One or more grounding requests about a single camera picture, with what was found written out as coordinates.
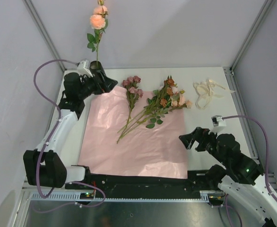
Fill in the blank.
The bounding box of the light pink rose stem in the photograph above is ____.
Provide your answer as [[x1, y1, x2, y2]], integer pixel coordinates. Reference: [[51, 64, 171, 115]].
[[119, 86, 186, 140]]

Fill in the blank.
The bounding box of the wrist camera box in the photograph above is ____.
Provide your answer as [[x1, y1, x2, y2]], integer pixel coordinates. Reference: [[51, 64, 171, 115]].
[[77, 60, 93, 78], [210, 115, 226, 134]]

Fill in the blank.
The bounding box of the rust orange rose stem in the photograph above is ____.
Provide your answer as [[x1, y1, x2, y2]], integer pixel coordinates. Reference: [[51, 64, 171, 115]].
[[122, 75, 186, 138]]

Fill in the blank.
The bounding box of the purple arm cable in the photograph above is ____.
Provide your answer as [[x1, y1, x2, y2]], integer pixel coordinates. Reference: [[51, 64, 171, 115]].
[[221, 115, 277, 227], [31, 59, 106, 213]]

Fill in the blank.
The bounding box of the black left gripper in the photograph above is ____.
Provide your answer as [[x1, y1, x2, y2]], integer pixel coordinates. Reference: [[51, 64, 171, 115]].
[[78, 70, 118, 100]]

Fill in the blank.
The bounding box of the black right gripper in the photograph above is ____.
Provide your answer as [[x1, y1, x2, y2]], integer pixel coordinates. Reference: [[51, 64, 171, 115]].
[[178, 126, 228, 166]]

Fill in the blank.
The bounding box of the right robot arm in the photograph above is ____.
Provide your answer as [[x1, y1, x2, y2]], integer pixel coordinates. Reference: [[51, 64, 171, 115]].
[[179, 127, 277, 227]]

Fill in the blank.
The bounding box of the left aluminium frame post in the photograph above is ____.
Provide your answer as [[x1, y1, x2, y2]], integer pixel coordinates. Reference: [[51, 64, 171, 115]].
[[22, 0, 60, 60]]

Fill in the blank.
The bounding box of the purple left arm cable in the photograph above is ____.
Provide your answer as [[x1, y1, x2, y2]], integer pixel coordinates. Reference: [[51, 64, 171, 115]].
[[31, 59, 106, 213]]

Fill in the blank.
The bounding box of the white slotted cable duct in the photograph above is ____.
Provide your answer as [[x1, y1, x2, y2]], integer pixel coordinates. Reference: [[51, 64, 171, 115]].
[[29, 190, 226, 203]]

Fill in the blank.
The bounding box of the aluminium frame post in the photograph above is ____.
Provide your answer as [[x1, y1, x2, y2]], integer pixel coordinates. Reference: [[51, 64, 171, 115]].
[[22, 0, 60, 60], [229, 0, 276, 71]]

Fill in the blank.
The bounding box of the cream printed ribbon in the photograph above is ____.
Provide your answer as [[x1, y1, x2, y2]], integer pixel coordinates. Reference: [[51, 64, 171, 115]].
[[193, 79, 235, 110]]

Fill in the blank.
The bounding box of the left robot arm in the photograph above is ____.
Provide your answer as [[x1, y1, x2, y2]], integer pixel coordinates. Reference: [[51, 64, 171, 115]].
[[23, 70, 118, 189]]

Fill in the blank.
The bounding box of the pink wrapping paper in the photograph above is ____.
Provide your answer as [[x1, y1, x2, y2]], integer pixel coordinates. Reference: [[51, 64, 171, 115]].
[[78, 87, 188, 179]]

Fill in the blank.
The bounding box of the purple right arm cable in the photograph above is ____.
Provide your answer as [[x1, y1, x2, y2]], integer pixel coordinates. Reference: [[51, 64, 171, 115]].
[[221, 115, 277, 227]]

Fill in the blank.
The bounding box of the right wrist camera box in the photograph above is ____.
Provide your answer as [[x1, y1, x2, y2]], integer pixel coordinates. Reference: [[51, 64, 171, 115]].
[[210, 115, 226, 134]]

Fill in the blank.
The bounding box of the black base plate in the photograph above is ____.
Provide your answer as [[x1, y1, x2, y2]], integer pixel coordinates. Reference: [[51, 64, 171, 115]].
[[65, 170, 226, 201]]

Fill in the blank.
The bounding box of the right aluminium frame post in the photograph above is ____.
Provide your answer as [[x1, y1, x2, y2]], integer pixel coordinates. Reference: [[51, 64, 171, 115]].
[[229, 0, 276, 71]]

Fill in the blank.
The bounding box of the black conical vase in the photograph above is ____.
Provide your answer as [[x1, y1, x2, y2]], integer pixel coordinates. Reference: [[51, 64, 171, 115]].
[[90, 61, 106, 95]]

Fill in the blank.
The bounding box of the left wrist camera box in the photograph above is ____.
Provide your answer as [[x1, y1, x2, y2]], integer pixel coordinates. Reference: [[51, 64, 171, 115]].
[[77, 60, 93, 78]]

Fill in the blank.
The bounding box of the mauve rose stem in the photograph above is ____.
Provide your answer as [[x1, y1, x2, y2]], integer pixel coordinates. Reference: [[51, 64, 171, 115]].
[[117, 76, 143, 143]]

